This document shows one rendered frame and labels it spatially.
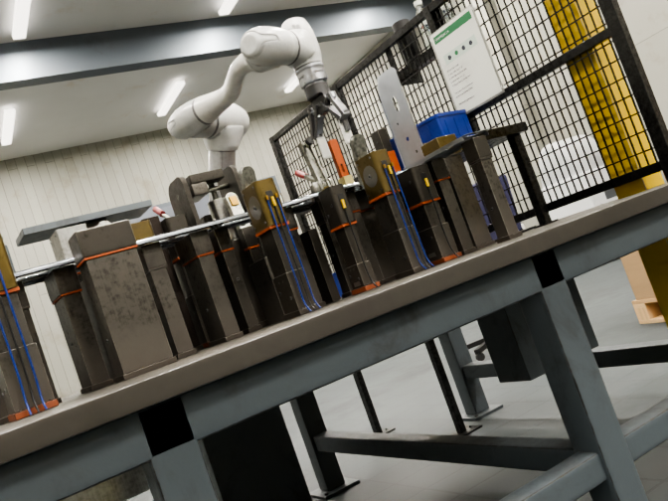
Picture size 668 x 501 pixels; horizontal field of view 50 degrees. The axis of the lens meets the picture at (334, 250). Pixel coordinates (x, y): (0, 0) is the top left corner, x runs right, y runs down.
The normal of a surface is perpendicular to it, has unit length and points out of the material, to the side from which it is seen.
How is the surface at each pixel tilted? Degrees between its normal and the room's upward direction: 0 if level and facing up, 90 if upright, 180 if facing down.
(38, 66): 90
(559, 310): 90
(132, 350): 90
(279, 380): 90
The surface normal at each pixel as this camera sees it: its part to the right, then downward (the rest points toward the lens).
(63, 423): 0.44, -0.21
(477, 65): -0.80, 0.26
